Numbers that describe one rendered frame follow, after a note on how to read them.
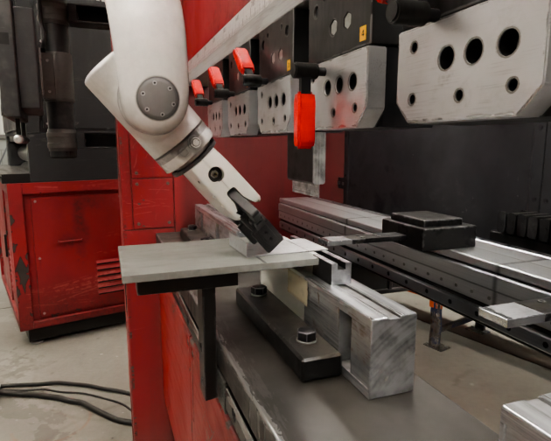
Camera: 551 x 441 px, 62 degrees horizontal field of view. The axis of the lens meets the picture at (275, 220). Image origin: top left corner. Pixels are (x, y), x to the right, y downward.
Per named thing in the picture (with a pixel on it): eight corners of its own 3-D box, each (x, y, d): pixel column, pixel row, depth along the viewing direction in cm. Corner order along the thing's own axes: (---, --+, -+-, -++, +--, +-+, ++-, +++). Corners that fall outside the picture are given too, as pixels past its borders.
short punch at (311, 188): (287, 192, 77) (287, 133, 75) (298, 191, 77) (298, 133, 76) (312, 198, 67) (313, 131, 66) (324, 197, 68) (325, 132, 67)
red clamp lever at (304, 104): (289, 148, 55) (289, 63, 53) (320, 148, 56) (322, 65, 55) (295, 149, 53) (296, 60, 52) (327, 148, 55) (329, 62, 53)
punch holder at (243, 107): (228, 136, 97) (226, 53, 94) (266, 136, 100) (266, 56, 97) (248, 134, 83) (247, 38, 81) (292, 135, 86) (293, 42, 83)
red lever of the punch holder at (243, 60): (231, 45, 76) (244, 78, 70) (254, 46, 78) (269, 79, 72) (229, 54, 77) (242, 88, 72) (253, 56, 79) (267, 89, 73)
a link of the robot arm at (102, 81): (208, 118, 59) (194, 119, 67) (135, 29, 54) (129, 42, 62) (159, 162, 58) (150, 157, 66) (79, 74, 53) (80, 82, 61)
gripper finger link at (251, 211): (248, 197, 59) (267, 222, 63) (218, 177, 64) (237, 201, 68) (241, 203, 59) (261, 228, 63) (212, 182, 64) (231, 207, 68)
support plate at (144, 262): (118, 252, 73) (117, 246, 73) (275, 240, 82) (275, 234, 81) (122, 283, 56) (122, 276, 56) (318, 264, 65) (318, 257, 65)
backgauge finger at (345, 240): (307, 244, 81) (307, 215, 80) (429, 234, 90) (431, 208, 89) (339, 260, 70) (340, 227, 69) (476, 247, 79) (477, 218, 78)
